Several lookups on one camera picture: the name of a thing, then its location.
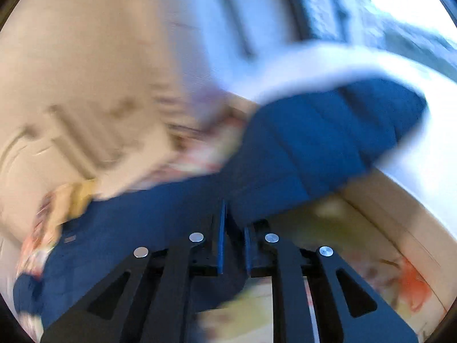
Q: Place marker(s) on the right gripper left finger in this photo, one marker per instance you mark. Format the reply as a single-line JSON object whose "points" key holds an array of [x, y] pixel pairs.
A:
{"points": [[146, 297]]}

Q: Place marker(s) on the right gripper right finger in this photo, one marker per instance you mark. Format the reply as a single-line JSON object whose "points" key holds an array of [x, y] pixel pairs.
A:
{"points": [[317, 295]]}

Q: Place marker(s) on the navy blue puffer jacket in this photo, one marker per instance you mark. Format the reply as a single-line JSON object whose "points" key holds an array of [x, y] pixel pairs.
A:
{"points": [[264, 177]]}

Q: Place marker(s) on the white window sill bench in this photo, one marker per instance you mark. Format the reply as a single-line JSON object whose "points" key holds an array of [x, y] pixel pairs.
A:
{"points": [[357, 106]]}

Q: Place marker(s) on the floral bed sheet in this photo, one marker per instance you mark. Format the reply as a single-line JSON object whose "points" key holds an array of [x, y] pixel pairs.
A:
{"points": [[144, 266]]}

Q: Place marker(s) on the white wooden headboard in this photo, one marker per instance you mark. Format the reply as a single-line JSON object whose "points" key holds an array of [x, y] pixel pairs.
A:
{"points": [[78, 140]]}

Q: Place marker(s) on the dark framed window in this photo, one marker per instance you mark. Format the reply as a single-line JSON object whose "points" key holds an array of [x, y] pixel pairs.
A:
{"points": [[419, 30]]}

